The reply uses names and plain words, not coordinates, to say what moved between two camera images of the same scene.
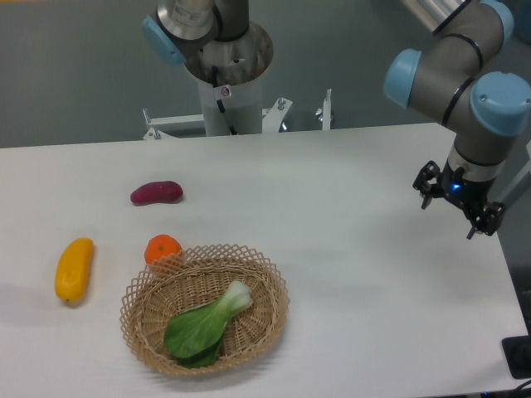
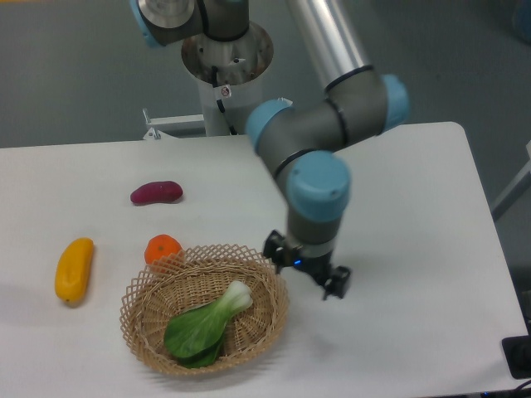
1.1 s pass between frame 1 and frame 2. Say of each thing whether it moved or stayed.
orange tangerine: stayed
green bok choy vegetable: stayed
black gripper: moved
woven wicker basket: stayed
